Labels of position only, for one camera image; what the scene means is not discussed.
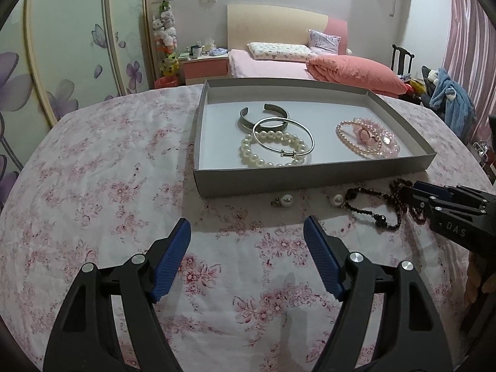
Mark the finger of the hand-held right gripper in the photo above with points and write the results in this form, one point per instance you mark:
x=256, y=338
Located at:
x=434, y=188
x=418, y=201

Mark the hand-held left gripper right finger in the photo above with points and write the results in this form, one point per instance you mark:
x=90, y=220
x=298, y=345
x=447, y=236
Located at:
x=323, y=263

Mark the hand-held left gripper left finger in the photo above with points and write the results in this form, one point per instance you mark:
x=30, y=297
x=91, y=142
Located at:
x=170, y=267

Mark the grey cardboard tray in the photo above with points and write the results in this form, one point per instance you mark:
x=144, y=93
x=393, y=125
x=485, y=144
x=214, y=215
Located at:
x=329, y=162

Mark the thin silver bangle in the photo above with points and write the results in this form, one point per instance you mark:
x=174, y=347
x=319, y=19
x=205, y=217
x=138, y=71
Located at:
x=288, y=154

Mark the grey cuff bangle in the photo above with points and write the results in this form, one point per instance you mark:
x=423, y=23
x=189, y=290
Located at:
x=241, y=122

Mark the person's right hand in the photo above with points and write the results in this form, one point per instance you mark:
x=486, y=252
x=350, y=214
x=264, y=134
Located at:
x=476, y=286

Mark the metal rack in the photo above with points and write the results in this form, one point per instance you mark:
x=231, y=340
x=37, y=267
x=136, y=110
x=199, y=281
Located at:
x=480, y=155

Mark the pearl earring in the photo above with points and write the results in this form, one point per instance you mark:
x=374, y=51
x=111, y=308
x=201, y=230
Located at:
x=286, y=200
x=336, y=200

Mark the pink floral tablecloth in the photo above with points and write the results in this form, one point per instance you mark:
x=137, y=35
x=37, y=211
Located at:
x=116, y=201

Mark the blue fleece robe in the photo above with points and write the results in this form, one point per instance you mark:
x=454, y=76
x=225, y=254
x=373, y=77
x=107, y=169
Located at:
x=453, y=100

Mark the red and yellow toys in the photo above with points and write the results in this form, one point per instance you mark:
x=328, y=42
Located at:
x=414, y=87

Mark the dark wooden chair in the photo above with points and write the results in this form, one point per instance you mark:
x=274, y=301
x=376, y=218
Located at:
x=401, y=58

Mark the pink folded duvet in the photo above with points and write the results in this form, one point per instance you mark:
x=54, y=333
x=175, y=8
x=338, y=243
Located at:
x=352, y=71

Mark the pink curtain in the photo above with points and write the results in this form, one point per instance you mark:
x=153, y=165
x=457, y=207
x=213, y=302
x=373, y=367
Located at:
x=472, y=46

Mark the lavender pillow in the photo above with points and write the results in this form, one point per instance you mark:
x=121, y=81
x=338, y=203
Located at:
x=323, y=42

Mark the red bin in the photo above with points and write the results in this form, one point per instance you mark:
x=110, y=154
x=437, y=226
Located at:
x=166, y=83

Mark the pink nightstand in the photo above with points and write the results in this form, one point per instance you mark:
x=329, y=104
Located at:
x=205, y=69

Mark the bed with pink sheet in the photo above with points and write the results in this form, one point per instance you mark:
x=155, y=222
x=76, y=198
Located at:
x=263, y=68

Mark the white printed pillow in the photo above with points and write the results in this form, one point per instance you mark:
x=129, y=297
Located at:
x=279, y=51

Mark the white mug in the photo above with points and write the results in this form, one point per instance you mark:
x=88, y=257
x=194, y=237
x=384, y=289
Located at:
x=196, y=52

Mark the cream and pink headboard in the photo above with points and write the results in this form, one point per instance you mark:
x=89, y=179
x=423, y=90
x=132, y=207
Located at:
x=279, y=23

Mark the hanging plush toys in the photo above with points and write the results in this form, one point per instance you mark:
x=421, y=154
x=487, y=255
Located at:
x=166, y=35

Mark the floral sliding door wardrobe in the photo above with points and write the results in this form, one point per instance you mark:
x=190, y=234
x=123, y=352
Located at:
x=66, y=46

